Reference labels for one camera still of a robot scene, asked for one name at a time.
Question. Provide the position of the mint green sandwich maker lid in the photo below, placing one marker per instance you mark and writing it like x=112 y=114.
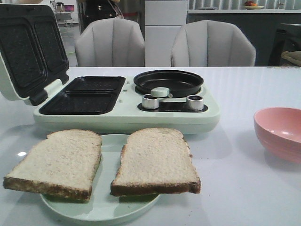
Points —
x=32 y=54

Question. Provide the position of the white cabinet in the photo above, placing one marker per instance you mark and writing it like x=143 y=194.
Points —
x=163 y=20

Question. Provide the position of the grey upholstered chair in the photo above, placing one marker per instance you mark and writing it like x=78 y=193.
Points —
x=112 y=42
x=212 y=44

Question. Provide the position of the dark appliance at right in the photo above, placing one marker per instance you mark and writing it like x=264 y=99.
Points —
x=287 y=39

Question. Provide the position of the silver control knob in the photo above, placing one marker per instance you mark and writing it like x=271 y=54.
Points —
x=149 y=102
x=194 y=103

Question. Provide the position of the black round frying pan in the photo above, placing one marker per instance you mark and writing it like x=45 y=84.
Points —
x=180 y=83

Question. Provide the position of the left grey upholstered chair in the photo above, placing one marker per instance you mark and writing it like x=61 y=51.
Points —
x=112 y=42

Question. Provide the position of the mint green breakfast maker base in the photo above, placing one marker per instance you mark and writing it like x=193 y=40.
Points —
x=108 y=104

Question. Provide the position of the person in dark clothes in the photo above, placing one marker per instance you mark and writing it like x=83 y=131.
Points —
x=93 y=10

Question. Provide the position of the pink plastic bowl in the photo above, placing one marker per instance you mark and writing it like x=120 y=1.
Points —
x=278 y=129

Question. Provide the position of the fruit plate on counter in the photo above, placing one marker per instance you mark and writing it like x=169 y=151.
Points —
x=251 y=5

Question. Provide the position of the right grey upholstered chair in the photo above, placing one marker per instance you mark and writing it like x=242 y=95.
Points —
x=212 y=44

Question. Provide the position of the left silver control knob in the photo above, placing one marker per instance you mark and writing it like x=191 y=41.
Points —
x=149 y=102

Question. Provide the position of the mint green round plate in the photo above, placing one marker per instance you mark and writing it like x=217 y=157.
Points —
x=103 y=209

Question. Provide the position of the right silver control knob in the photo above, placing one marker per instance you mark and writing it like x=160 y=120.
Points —
x=194 y=103

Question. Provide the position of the white bread slice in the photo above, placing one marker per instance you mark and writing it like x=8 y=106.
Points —
x=155 y=161
x=63 y=165

